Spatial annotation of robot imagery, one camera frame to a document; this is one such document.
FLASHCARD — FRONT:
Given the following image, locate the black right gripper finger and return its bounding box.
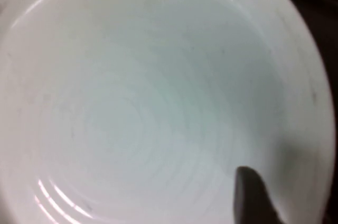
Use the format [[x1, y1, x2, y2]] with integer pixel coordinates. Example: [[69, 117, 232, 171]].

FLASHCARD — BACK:
[[233, 165, 291, 224]]

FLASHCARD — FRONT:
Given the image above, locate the mint green plate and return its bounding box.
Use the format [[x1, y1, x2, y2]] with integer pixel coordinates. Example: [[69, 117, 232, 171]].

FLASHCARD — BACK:
[[0, 0, 334, 224]]

